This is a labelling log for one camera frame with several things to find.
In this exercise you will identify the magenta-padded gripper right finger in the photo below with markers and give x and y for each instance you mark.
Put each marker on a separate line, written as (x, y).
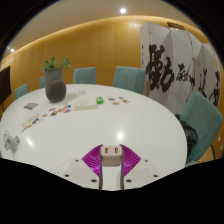
(130, 160)

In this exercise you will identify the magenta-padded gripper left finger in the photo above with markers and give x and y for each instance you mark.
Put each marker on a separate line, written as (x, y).
(92, 160)

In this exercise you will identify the small white charger block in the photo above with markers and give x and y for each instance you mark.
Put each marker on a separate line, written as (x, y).
(111, 155)

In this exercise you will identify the flat white box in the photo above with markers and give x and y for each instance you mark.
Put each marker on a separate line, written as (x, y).
(85, 103)

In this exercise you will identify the small green item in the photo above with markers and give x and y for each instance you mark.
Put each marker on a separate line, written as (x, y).
(99, 100)

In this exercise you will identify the black bag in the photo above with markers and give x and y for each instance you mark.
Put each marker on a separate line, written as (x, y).
(188, 135)

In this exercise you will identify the group of teal chairs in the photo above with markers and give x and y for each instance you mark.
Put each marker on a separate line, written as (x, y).
(129, 79)

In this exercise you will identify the potted plant in grey vase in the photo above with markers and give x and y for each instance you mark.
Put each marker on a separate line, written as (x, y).
(55, 87)

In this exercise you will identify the calligraphy folding screen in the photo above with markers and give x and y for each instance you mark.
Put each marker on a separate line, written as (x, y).
(173, 70)

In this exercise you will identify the black flat screen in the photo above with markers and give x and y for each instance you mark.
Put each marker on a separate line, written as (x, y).
(4, 85)

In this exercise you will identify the group of ceiling lights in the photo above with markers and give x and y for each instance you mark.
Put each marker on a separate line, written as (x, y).
(123, 10)

